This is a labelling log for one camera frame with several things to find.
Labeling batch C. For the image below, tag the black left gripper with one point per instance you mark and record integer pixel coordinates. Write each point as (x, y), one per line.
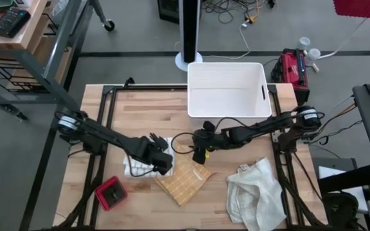
(161, 159)

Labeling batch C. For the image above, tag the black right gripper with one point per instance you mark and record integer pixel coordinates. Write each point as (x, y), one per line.
(214, 139)

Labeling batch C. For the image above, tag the yellow checked towel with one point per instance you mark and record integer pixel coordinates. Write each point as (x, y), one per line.
(185, 183)

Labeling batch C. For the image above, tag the white towel with pink stripes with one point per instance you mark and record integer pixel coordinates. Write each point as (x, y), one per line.
(141, 168)

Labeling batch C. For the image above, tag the plain white towel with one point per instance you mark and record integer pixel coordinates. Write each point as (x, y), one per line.
(255, 199)

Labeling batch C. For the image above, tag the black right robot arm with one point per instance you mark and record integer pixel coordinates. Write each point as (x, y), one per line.
(268, 125)

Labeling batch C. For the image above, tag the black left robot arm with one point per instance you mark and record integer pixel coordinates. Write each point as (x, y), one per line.
(101, 133)

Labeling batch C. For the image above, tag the red square box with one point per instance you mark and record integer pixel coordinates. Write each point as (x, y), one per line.
(103, 195)

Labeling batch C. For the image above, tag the white perforated plastic basket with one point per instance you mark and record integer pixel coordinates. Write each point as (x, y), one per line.
(226, 93)

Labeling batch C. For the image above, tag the black clamp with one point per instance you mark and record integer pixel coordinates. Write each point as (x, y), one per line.
(129, 81)

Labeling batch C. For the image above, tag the red tool bag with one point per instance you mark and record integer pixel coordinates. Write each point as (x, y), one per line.
(289, 70)

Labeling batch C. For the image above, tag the white pole with round base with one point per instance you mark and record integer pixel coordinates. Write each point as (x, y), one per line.
(182, 32)

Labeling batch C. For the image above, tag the white paper sheet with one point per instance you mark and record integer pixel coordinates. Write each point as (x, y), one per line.
(329, 171)

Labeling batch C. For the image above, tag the black floor box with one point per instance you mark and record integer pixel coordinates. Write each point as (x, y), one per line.
(167, 11)

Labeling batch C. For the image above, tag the black backpack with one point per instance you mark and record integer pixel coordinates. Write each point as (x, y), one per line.
(340, 208)

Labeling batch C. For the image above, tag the black caster wheel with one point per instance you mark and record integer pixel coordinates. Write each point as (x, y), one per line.
(109, 25)

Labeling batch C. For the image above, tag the wooden side table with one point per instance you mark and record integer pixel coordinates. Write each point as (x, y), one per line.
(8, 43)

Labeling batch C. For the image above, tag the black keypad device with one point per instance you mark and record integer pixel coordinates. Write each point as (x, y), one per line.
(10, 22)

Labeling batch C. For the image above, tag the red acoustic panel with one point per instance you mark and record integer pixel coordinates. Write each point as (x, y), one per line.
(361, 8)

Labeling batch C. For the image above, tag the green tray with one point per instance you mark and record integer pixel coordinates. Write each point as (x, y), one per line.
(2, 4)

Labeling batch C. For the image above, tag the black metal table frame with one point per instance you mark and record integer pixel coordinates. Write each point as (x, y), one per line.
(106, 106)

